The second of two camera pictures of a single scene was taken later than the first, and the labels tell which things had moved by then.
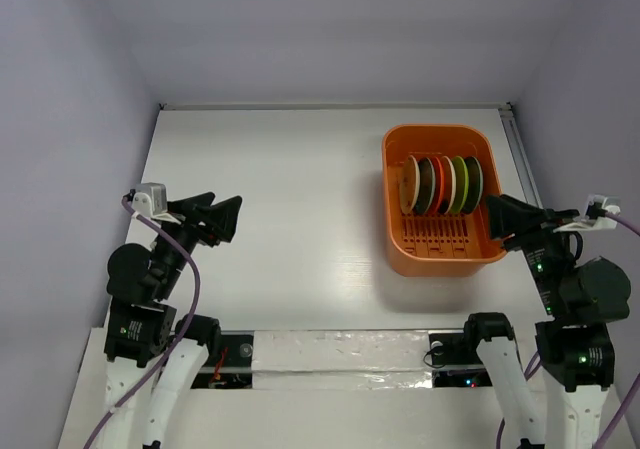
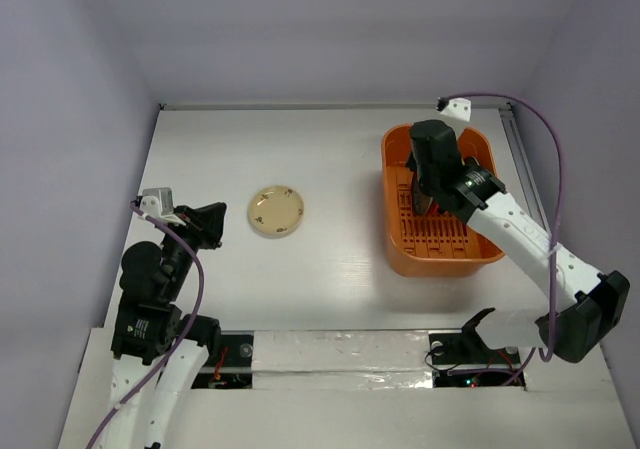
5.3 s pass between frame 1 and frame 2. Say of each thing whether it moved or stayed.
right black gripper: moved
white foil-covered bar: stayed
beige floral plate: moved
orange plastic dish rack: stayed
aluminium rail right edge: stayed
